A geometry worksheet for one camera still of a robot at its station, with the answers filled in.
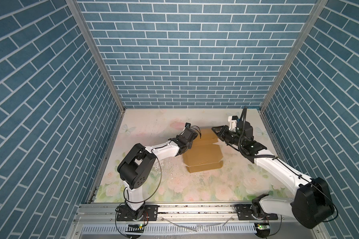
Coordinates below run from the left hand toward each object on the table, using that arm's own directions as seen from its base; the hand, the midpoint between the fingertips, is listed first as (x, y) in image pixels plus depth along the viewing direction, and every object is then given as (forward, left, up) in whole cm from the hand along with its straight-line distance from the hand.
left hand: (186, 138), depth 95 cm
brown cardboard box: (-7, -12, -7) cm, 16 cm away
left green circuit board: (-46, +26, -10) cm, 54 cm away
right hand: (-5, -13, +18) cm, 23 cm away
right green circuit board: (-47, -38, -9) cm, 61 cm away
